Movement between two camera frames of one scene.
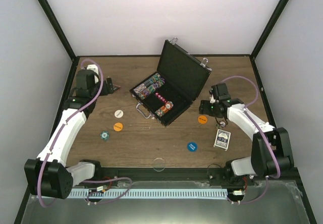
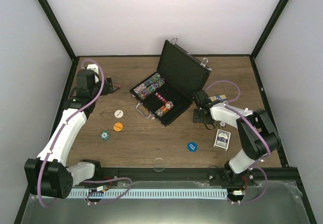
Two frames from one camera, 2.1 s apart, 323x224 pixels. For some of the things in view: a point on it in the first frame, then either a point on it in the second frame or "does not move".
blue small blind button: [192, 147] does not move
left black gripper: [105, 91] does not move
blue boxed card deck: [222, 140] does not move
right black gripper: [204, 109] → [196, 119]
